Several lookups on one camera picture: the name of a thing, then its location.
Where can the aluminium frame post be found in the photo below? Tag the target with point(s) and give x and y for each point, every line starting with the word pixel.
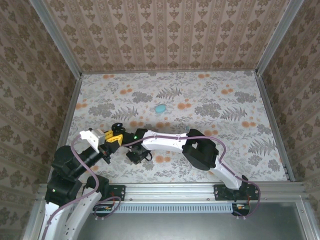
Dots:
pixel 277 37
pixel 57 40

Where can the short aluminium frame upright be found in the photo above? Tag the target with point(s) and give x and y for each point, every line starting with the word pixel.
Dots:
pixel 32 220
pixel 306 220

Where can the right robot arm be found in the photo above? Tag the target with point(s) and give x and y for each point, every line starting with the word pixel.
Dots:
pixel 162 142

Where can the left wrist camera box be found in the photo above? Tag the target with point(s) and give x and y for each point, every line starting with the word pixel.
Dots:
pixel 90 136

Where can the aluminium table side rail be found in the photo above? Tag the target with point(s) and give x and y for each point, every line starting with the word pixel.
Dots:
pixel 71 112
pixel 272 120

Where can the grey steel sheet panel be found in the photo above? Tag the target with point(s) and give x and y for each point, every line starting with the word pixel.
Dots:
pixel 175 227

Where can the teal earbud charging case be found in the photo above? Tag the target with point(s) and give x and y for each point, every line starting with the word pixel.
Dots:
pixel 160 108

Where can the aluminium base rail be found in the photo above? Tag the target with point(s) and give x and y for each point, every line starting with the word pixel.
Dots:
pixel 170 191

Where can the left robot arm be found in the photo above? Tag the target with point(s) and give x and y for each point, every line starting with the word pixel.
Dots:
pixel 65 220

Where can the thin aluminium table edge rail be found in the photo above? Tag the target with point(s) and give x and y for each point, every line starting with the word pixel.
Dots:
pixel 167 71

